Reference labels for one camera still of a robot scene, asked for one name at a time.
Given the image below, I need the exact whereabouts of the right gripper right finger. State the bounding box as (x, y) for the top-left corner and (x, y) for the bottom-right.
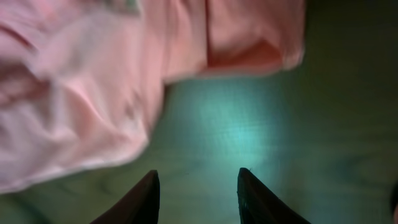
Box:
(237, 167), (310, 224)

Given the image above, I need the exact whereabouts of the salmon pink printed t-shirt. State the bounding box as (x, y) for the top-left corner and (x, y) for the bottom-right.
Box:
(1, 0), (305, 194)

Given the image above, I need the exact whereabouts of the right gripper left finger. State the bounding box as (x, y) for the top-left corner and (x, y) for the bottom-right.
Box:
(90, 170), (160, 224)

